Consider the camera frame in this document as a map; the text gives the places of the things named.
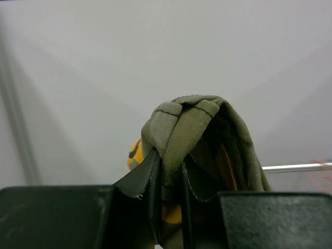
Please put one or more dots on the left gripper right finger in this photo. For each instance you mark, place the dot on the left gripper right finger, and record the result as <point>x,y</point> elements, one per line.
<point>213,217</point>

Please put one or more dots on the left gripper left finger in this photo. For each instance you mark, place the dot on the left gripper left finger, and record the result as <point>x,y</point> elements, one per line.
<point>125,214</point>

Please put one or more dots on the yellow camouflage trousers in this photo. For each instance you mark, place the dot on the yellow camouflage trousers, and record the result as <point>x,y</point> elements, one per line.
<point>208,128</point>

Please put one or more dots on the white clothes rack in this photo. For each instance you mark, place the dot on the white clothes rack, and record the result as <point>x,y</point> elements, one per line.
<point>298,167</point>

